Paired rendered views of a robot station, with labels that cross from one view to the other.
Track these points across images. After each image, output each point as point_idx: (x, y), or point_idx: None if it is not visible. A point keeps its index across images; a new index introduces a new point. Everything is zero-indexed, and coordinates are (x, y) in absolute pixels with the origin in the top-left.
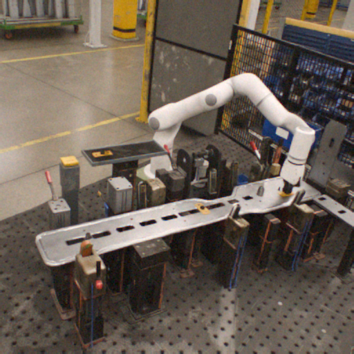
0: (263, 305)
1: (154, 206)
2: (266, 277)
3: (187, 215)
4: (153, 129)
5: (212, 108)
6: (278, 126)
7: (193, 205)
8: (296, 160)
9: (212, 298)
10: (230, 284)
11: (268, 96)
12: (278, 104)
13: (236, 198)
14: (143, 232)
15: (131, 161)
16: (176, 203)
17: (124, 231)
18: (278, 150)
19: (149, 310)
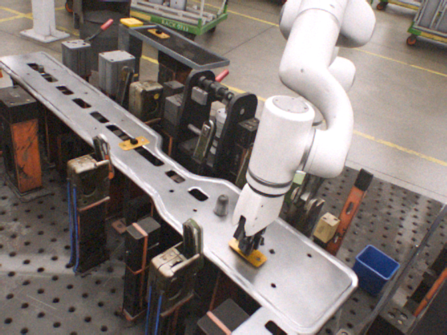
0: (33, 313)
1: (120, 106)
2: (110, 321)
3: (116, 134)
4: None
5: (282, 34)
6: (284, 84)
7: (139, 136)
8: (247, 170)
9: (47, 246)
10: (71, 259)
11: (307, 12)
12: (305, 34)
13: (185, 179)
14: (57, 100)
15: (169, 56)
16: (137, 122)
17: (56, 89)
18: (353, 195)
19: (13, 182)
